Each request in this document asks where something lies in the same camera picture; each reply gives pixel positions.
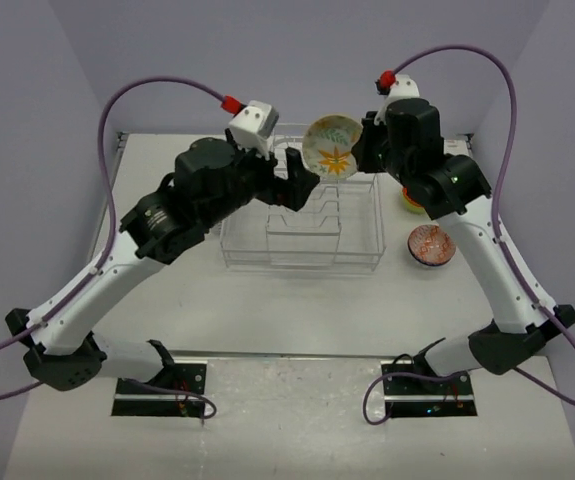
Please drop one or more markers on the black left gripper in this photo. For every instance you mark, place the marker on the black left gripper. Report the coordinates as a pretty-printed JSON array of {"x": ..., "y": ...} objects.
[{"x": 291, "y": 190}]

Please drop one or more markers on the dark blue triangle bowl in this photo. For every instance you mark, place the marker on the dark blue triangle bowl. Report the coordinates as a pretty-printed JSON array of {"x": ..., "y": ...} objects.
[{"x": 432, "y": 258}]

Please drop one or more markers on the red rimmed patterned bowl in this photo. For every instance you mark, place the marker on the red rimmed patterned bowl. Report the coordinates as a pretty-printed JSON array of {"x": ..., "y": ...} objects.
[{"x": 430, "y": 237}]

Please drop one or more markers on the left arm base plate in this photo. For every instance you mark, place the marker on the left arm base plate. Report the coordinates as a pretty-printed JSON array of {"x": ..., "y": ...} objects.
[{"x": 131, "y": 400}]

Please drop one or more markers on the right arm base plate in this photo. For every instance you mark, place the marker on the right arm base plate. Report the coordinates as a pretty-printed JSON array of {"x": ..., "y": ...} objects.
[{"x": 411, "y": 398}]

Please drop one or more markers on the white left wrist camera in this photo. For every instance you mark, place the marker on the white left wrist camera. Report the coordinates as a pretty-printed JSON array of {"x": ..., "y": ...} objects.
[{"x": 252, "y": 128}]

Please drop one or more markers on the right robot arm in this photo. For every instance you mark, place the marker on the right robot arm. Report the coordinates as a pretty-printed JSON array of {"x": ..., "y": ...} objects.
[{"x": 520, "y": 327}]

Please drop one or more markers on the lime green bowl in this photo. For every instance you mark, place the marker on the lime green bowl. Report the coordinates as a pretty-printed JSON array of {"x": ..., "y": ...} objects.
[{"x": 413, "y": 207}]

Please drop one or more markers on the white wire dish rack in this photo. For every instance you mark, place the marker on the white wire dish rack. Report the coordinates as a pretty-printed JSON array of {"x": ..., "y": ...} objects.
[{"x": 339, "y": 229}]

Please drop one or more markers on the blue zigzag patterned bowl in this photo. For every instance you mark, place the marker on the blue zigzag patterned bowl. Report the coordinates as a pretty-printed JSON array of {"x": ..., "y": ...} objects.
[{"x": 327, "y": 147}]

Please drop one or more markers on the orange bowl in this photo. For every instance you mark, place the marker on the orange bowl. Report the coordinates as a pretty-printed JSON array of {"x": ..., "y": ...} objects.
[{"x": 406, "y": 194}]

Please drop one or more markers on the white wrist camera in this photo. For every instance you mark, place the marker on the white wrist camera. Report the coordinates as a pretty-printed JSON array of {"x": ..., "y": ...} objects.
[
  {"x": 252, "y": 128},
  {"x": 394, "y": 87}
]

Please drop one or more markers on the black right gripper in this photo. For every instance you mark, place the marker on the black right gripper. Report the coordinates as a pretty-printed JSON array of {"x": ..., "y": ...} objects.
[{"x": 365, "y": 161}]

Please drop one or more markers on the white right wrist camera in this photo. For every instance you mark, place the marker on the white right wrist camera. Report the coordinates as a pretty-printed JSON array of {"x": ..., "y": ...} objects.
[{"x": 394, "y": 87}]

